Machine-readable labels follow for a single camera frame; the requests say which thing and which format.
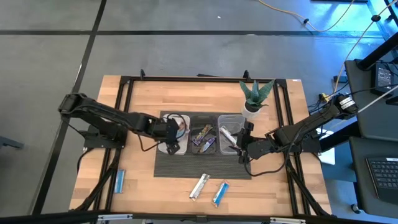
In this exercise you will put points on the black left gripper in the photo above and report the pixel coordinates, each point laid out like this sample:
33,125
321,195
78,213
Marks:
158,130

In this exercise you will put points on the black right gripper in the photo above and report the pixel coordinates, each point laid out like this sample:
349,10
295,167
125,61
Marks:
256,149

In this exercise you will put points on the silver granola bar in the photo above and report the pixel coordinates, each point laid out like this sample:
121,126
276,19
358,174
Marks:
199,186
228,135

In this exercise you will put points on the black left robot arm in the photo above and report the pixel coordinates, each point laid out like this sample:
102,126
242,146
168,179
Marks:
102,113

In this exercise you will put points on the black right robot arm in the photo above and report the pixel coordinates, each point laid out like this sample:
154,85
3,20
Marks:
298,127

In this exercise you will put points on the white plastic bin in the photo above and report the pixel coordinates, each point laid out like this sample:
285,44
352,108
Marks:
183,146

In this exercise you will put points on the smoked dark plastic bin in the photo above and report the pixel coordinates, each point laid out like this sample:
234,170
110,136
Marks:
196,119

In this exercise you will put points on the clear plastic bin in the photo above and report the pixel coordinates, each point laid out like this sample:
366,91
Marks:
230,119

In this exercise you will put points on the white plant pot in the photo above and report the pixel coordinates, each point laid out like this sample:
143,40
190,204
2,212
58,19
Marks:
251,112

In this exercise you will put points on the grey woven mat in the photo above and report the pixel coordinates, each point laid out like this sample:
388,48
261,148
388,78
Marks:
202,166

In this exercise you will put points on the green succulent plant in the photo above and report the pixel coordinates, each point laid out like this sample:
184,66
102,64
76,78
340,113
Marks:
255,91

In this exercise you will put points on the white paper sheet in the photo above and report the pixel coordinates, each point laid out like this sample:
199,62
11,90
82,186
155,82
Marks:
328,158

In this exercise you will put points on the small blue box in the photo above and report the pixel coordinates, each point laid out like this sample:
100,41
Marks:
341,79

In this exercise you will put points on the dark desk with keyboard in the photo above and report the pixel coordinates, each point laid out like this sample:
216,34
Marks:
360,186

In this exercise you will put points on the dark grey desk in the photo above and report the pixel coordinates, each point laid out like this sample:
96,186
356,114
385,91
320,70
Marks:
370,124

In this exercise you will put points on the black caster wheel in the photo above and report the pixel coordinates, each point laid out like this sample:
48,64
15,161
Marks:
356,208

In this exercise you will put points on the black keyboard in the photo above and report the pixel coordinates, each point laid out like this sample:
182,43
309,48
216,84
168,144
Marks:
385,177

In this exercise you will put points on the black power adapter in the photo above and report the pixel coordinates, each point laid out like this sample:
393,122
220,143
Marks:
383,77

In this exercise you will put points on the black desk leg beam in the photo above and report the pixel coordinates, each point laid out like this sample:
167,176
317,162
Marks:
379,53

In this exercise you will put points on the grey chair base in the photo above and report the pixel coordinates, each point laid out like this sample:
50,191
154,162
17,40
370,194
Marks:
9,142

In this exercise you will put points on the silver frame bracket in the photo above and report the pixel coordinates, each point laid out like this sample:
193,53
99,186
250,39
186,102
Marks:
287,221
113,216

